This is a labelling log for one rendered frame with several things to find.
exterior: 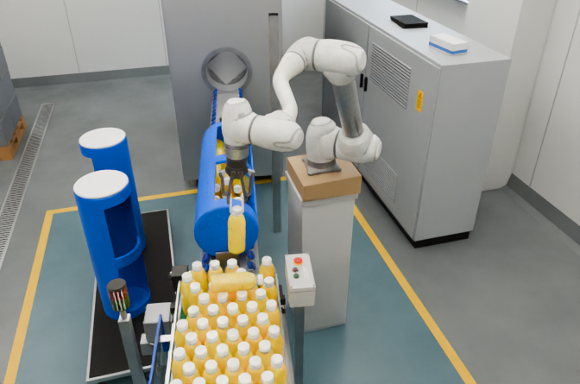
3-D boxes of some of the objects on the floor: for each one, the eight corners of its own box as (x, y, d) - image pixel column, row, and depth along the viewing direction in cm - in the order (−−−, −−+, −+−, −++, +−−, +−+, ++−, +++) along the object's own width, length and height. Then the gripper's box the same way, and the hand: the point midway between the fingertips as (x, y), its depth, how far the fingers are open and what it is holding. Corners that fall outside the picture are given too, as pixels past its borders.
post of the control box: (300, 430, 256) (303, 285, 206) (302, 437, 253) (305, 292, 202) (293, 431, 256) (293, 286, 205) (294, 438, 252) (294, 292, 202)
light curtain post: (280, 227, 403) (277, 12, 318) (280, 232, 398) (278, 15, 313) (273, 228, 403) (267, 13, 317) (274, 232, 398) (268, 15, 312)
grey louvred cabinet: (363, 124, 570) (375, -8, 497) (470, 238, 391) (512, 59, 318) (318, 129, 557) (323, -5, 485) (407, 250, 378) (436, 66, 305)
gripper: (259, 150, 184) (257, 205, 195) (213, 151, 182) (214, 206, 193) (261, 160, 177) (259, 216, 188) (212, 160, 175) (214, 217, 186)
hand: (236, 203), depth 189 cm, fingers closed on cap, 4 cm apart
